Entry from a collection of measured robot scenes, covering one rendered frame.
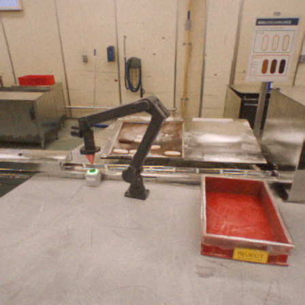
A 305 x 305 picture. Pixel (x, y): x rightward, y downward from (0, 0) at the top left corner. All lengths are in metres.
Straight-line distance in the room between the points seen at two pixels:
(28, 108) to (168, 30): 2.76
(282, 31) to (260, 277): 1.70
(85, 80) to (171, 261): 4.74
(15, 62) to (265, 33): 4.91
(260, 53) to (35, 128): 3.20
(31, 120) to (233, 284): 3.65
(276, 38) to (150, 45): 3.21
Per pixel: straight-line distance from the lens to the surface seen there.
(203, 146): 1.75
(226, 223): 1.22
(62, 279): 1.02
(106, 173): 1.51
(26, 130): 4.26
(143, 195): 1.34
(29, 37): 5.81
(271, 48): 2.19
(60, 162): 1.59
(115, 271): 1.00
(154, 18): 5.08
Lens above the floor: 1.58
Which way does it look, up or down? 24 degrees down
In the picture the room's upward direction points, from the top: straight up
